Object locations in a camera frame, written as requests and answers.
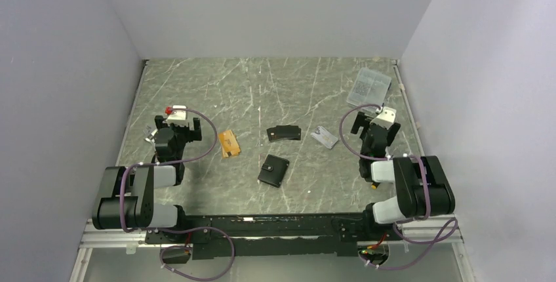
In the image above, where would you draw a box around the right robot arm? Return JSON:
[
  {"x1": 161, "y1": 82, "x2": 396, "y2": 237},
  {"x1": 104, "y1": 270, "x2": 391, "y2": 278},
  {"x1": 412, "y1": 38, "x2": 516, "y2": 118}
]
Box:
[{"x1": 351, "y1": 110, "x2": 456, "y2": 239}]

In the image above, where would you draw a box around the clear plastic screw box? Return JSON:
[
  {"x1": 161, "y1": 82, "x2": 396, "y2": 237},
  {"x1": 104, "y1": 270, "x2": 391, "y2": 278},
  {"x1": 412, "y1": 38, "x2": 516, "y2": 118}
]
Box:
[{"x1": 346, "y1": 68, "x2": 391, "y2": 106}]

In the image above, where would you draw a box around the black leather card holder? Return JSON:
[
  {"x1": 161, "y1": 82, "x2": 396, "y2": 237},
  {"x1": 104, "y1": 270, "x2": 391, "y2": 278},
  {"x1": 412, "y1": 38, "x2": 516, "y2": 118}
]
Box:
[{"x1": 258, "y1": 154, "x2": 290, "y2": 188}]

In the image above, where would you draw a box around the small metal clip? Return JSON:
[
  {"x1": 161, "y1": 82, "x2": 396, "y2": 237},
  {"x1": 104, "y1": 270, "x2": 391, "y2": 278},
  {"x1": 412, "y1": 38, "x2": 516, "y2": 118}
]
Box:
[{"x1": 143, "y1": 125, "x2": 158, "y2": 144}]

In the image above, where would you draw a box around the aluminium frame rail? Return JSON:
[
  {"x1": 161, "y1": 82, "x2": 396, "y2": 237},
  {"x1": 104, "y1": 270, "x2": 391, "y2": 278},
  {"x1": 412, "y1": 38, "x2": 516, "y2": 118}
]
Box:
[{"x1": 80, "y1": 217, "x2": 449, "y2": 249}]

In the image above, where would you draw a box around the black card stack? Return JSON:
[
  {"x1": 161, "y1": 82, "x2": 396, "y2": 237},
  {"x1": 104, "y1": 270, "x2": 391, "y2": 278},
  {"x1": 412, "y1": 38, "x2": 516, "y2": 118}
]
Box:
[{"x1": 266, "y1": 125, "x2": 301, "y2": 142}]

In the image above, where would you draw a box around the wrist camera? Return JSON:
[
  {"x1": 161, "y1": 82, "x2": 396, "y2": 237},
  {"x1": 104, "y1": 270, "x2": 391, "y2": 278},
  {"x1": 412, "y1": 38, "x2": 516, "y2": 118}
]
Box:
[
  {"x1": 165, "y1": 105, "x2": 189, "y2": 127},
  {"x1": 371, "y1": 106, "x2": 396, "y2": 129}
]

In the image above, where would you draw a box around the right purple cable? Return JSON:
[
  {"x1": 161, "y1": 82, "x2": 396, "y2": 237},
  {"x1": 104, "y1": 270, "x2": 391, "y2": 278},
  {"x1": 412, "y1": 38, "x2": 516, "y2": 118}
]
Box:
[{"x1": 338, "y1": 103, "x2": 459, "y2": 272}]

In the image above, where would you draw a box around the gold card stack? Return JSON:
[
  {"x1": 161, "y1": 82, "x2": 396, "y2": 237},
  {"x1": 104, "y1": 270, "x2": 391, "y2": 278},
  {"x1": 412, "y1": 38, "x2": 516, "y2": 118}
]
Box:
[{"x1": 218, "y1": 130, "x2": 241, "y2": 158}]

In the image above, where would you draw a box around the purple cable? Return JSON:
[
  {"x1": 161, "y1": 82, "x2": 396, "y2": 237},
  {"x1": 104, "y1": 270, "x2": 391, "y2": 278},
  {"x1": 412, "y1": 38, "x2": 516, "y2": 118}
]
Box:
[
  {"x1": 338, "y1": 103, "x2": 459, "y2": 272},
  {"x1": 119, "y1": 107, "x2": 236, "y2": 282}
]

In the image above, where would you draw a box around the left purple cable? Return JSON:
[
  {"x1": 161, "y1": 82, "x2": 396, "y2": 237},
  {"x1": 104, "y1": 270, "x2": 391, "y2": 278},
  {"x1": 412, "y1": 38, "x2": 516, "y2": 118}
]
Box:
[{"x1": 119, "y1": 107, "x2": 236, "y2": 282}]

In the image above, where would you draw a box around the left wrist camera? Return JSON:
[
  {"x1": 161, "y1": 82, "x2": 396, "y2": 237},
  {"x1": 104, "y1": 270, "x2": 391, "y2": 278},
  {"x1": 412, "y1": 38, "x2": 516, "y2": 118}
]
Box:
[{"x1": 165, "y1": 105, "x2": 189, "y2": 127}]

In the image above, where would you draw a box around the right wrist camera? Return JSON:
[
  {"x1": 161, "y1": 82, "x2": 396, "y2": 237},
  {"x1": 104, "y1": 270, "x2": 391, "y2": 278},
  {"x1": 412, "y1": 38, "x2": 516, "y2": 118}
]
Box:
[{"x1": 371, "y1": 106, "x2": 396, "y2": 129}]

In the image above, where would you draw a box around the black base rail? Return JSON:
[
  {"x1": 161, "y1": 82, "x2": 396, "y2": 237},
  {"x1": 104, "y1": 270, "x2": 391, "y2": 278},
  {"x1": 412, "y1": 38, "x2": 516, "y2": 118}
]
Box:
[{"x1": 145, "y1": 212, "x2": 400, "y2": 260}]

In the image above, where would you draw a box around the silver card stack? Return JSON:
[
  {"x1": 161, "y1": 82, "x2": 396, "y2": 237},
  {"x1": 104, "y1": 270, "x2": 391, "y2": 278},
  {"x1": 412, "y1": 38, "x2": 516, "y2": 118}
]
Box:
[{"x1": 311, "y1": 126, "x2": 338, "y2": 150}]

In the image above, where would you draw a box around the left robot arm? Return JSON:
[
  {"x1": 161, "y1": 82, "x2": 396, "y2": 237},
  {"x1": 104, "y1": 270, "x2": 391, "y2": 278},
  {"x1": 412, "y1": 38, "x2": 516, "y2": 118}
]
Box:
[{"x1": 92, "y1": 115, "x2": 202, "y2": 243}]

